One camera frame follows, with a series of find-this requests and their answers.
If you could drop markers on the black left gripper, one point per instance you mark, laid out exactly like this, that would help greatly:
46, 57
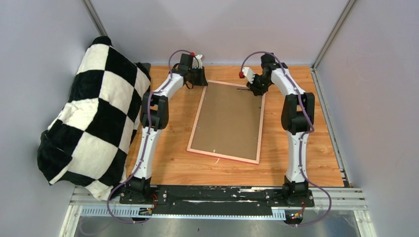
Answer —
201, 81

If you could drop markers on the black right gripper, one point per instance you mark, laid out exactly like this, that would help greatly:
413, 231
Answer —
256, 91

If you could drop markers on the pink picture frame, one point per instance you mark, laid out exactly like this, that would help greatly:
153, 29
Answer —
191, 144

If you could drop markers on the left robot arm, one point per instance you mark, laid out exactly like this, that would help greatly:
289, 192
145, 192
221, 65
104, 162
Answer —
154, 118

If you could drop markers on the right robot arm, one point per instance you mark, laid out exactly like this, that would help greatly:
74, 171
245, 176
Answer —
297, 120

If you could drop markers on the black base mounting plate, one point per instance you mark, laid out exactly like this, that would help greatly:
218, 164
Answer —
229, 199

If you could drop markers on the black white checkered pillow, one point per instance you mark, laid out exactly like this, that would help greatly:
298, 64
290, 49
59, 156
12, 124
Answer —
87, 144

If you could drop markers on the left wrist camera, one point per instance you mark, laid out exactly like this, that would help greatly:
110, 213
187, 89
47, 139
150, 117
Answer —
198, 61

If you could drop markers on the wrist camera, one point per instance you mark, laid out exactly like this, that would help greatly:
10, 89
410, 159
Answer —
198, 61
247, 73

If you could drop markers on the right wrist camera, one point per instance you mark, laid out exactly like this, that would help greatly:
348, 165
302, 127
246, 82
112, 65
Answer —
247, 73

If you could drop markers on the brown frame backing board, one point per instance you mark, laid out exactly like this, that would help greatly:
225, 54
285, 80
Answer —
229, 121

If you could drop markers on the white slotted cable duct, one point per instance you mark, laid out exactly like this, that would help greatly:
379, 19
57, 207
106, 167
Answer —
140, 212

